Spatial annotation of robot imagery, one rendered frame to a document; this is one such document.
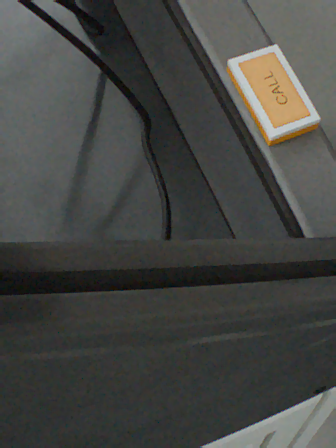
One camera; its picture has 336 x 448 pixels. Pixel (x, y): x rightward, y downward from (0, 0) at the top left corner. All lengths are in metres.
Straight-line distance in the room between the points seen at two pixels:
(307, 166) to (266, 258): 0.12
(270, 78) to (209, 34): 0.05
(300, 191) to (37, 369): 0.23
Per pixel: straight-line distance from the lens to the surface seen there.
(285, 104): 0.65
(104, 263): 0.46
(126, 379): 0.51
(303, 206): 0.64
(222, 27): 0.68
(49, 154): 0.77
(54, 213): 0.76
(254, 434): 0.78
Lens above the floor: 1.52
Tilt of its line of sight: 67 degrees down
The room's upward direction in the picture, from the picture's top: 7 degrees clockwise
